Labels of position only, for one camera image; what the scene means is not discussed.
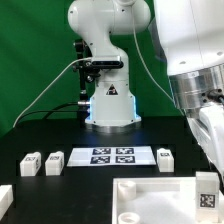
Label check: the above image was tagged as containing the white cable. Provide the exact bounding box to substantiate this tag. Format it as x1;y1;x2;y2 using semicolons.
12;57;93;129

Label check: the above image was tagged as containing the white tag sheet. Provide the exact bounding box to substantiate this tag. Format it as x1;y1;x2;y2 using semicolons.
67;146;156;167

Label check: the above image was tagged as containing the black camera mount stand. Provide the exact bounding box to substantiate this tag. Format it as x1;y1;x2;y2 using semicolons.
73;39;92;128

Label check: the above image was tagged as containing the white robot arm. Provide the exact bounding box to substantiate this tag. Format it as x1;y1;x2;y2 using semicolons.
68;0;224;179

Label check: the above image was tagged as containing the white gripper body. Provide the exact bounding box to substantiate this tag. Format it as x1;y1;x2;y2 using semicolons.
187;103;224;180

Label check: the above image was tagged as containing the white block left edge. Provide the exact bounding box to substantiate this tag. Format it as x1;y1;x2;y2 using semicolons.
0;185;13;220

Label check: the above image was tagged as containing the black cable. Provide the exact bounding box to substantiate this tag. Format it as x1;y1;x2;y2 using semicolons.
19;102;81;124

